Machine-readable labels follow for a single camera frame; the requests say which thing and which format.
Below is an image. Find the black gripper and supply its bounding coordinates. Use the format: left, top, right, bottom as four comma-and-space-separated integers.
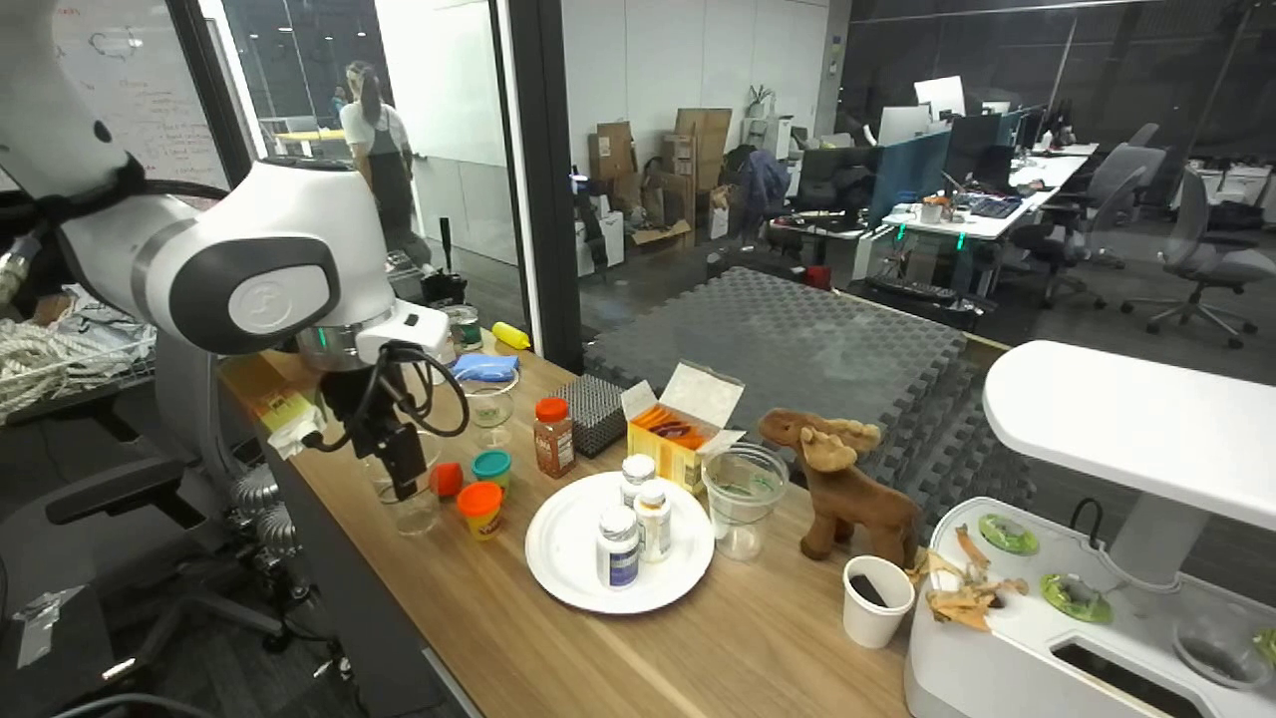
314, 363, 432, 508

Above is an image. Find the white pill bottle tan label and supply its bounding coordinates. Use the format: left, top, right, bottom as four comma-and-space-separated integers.
635, 480, 676, 561

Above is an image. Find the white round plate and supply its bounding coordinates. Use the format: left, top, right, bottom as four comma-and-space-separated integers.
522, 465, 723, 620

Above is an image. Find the orange lid play dough tub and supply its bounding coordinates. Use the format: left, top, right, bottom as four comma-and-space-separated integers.
454, 480, 509, 539

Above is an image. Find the blue sponge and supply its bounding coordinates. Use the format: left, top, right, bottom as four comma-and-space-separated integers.
449, 348, 522, 392

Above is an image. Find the small green jar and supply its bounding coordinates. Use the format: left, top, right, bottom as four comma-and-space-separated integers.
441, 305, 485, 350

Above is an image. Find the orange lid spice jar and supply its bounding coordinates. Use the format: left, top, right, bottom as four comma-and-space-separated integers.
529, 394, 577, 483

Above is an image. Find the grey office chair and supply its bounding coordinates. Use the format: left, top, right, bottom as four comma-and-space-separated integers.
0, 331, 314, 718
1150, 168, 1276, 350

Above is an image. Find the open orange cardboard box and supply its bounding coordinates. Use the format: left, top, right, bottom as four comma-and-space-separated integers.
619, 359, 751, 499

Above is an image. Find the standing person light top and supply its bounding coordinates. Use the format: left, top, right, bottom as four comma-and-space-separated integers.
333, 57, 419, 271

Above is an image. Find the clear plastic tumbler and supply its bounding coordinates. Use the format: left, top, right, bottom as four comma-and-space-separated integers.
698, 442, 791, 568

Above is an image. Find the grey foam floor mat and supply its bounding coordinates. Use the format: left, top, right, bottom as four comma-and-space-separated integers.
589, 263, 1053, 531

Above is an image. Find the brown moose plush toy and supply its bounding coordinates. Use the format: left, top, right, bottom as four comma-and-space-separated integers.
759, 406, 925, 569

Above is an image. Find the seated person blue jacket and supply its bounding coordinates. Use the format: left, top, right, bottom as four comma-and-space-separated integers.
723, 141, 795, 251

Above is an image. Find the whiteboard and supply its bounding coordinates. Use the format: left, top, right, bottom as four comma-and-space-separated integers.
52, 0, 232, 192

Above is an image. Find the small white paper cup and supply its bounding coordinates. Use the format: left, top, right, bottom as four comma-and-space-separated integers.
836, 549, 921, 653

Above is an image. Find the blue desk partition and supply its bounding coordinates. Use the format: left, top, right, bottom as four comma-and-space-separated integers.
869, 132, 956, 225

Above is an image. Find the white office desk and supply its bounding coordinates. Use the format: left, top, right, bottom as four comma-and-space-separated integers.
881, 141, 1107, 251

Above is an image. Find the white monitor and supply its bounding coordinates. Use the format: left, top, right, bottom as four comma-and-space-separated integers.
914, 72, 974, 125

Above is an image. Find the dark office chair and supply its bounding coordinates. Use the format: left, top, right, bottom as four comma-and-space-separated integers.
1009, 136, 1174, 305

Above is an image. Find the white hydroponic planter with lamp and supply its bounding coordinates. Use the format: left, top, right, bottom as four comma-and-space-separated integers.
902, 334, 1276, 718

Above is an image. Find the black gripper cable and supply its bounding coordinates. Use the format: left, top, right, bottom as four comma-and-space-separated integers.
306, 339, 473, 456

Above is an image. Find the yellow brown wrist camera mount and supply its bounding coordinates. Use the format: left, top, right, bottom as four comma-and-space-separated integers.
252, 350, 331, 464

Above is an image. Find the black window post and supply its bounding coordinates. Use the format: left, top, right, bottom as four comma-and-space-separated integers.
496, 0, 589, 374

